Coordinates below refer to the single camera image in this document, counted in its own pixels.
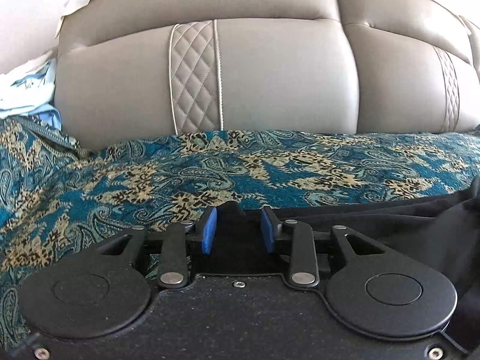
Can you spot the teal paisley sofa cover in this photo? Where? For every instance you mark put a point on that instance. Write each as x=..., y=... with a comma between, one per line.
x=58, y=198

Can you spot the light blue clothes pile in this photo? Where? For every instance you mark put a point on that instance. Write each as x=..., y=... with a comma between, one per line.
x=29, y=89

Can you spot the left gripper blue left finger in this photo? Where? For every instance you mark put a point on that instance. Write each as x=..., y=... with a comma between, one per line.
x=205, y=229

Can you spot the black pants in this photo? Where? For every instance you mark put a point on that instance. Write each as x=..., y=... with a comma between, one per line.
x=440, y=231

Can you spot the beige leather sofa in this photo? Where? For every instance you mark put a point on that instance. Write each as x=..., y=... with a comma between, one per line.
x=130, y=69

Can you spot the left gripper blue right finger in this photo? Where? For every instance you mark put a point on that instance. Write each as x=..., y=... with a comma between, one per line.
x=270, y=226

